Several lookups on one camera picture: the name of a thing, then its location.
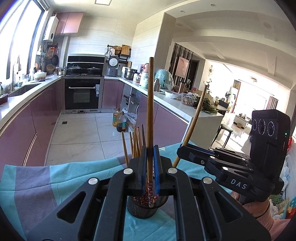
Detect bamboo chopstick one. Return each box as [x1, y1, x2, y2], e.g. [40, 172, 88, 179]
[172, 84, 208, 168]

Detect bamboo chopstick eight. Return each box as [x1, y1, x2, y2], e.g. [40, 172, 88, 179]
[121, 132, 129, 167]

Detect bamboo chopstick two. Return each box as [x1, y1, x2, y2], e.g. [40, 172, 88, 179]
[147, 57, 154, 208]

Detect bamboo chopstick three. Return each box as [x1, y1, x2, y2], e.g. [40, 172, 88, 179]
[142, 124, 147, 147]

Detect bamboo chopstick five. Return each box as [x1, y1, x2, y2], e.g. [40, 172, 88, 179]
[134, 132, 140, 157]

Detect pink sleeve right forearm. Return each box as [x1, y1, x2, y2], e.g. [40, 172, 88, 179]
[256, 204, 295, 241]

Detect kitchen faucet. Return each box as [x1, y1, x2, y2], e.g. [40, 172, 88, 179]
[11, 64, 19, 92]

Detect right hand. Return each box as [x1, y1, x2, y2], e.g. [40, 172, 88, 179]
[231, 191, 270, 218]

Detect black stool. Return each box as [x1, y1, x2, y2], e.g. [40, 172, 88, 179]
[211, 123, 234, 150]

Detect black mesh cup holder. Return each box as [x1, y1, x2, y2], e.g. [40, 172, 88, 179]
[126, 196, 169, 219]

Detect leafy green vegetables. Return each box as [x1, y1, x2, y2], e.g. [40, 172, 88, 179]
[201, 98, 218, 114]

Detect teal grey tablecloth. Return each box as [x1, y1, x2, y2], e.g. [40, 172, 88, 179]
[0, 142, 232, 241]

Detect mint green air fryer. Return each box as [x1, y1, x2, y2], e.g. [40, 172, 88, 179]
[154, 69, 174, 90]

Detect dark soy sauce bottle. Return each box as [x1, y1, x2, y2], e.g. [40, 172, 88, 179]
[116, 111, 126, 133]

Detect pink thermos jug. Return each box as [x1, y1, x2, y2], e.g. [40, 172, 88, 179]
[139, 63, 149, 89]

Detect cooking oil bottle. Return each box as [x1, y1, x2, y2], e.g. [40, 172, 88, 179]
[112, 108, 121, 127]

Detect steel stock pot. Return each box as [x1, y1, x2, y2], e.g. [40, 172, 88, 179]
[124, 67, 137, 80]

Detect black built-in oven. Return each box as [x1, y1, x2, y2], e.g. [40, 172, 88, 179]
[63, 54, 106, 113]

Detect ceiling light panel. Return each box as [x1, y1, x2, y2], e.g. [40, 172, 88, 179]
[95, 0, 112, 6]

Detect pink upper cabinet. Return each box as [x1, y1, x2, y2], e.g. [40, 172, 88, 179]
[55, 12, 84, 35]

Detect white water heater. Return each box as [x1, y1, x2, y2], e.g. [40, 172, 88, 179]
[43, 16, 59, 42]

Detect black camera box right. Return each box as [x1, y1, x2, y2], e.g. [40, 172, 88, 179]
[250, 109, 290, 181]

